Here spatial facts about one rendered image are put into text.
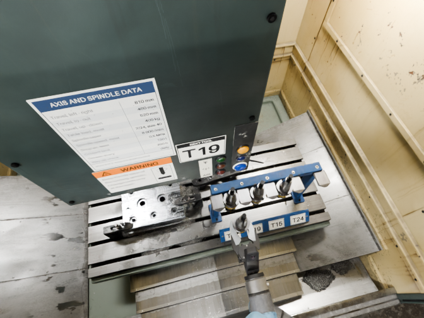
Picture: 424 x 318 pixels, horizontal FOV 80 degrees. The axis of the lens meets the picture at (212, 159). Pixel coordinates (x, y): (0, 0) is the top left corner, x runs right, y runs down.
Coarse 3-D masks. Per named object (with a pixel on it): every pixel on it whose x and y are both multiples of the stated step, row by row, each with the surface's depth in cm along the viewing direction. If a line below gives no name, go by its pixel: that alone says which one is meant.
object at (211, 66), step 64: (0, 0) 22; (64, 0) 23; (128, 0) 24; (192, 0) 26; (256, 0) 27; (0, 64) 27; (64, 64) 28; (128, 64) 30; (192, 64) 32; (256, 64) 35; (0, 128) 34; (192, 128) 44; (64, 192) 53; (128, 192) 60
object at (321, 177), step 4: (316, 172) 105; (320, 172) 104; (324, 172) 104; (316, 176) 104; (320, 176) 104; (324, 176) 104; (316, 180) 103; (320, 180) 103; (324, 180) 103; (328, 180) 103; (320, 184) 102; (324, 184) 102; (328, 184) 102
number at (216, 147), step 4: (208, 144) 50; (212, 144) 50; (216, 144) 50; (220, 144) 51; (196, 148) 50; (200, 148) 50; (204, 148) 51; (208, 148) 51; (212, 148) 51; (216, 148) 52; (220, 148) 52; (196, 152) 51; (200, 152) 52; (204, 152) 52; (208, 152) 52; (212, 152) 53; (216, 152) 53; (220, 152) 53; (200, 156) 53
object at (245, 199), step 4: (244, 188) 102; (248, 188) 102; (240, 192) 101; (244, 192) 101; (248, 192) 101; (240, 196) 100; (244, 196) 100; (248, 196) 100; (240, 200) 99; (244, 200) 99; (248, 200) 99; (244, 204) 99; (248, 204) 99
